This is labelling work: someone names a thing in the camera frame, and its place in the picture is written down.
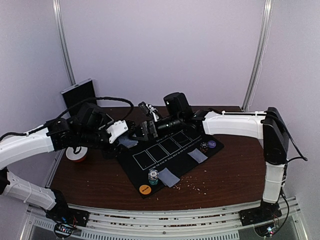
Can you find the aluminium poker chip case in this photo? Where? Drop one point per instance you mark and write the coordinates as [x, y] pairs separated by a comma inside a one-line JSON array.
[[78, 92]]

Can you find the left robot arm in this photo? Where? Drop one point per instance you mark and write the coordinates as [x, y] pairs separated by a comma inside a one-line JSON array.
[[52, 136]]

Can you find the small poker chip stack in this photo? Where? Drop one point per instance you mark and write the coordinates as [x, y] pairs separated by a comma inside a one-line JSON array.
[[204, 147]]

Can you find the black poker mat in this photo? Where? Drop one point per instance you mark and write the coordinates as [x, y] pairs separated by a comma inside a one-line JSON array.
[[169, 152]]

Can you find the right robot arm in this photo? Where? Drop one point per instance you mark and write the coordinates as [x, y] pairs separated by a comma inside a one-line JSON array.
[[266, 127]]

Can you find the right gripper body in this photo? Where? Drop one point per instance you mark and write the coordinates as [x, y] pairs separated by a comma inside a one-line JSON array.
[[148, 129]]

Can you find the blue playing card deck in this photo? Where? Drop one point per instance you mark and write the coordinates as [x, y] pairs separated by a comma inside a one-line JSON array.
[[125, 141]]

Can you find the aluminium frame post right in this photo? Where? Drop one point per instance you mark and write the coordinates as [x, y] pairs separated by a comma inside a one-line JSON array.
[[261, 47]]

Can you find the dealt playing card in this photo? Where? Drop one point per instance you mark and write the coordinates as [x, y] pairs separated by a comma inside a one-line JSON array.
[[162, 172], [170, 179], [198, 156]]

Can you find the orange big blind button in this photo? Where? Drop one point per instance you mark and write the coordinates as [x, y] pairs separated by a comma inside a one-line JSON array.
[[145, 189]]

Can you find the orange white bowl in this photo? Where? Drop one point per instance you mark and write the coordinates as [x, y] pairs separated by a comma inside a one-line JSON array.
[[77, 155]]

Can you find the aluminium frame post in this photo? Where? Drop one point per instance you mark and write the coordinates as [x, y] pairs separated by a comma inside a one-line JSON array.
[[63, 42], [261, 47]]

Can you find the aluminium frame post left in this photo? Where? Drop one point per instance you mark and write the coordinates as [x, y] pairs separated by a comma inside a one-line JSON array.
[[63, 42]]

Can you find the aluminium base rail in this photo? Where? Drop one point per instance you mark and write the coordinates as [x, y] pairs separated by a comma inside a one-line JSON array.
[[215, 223]]

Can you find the multicolour poker chip stack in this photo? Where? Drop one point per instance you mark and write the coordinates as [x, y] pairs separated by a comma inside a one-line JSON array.
[[153, 177]]

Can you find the purple small blind button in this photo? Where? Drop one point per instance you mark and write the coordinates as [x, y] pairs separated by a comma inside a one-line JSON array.
[[211, 144]]

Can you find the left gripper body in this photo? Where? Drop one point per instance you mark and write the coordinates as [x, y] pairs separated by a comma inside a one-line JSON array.
[[89, 137]]

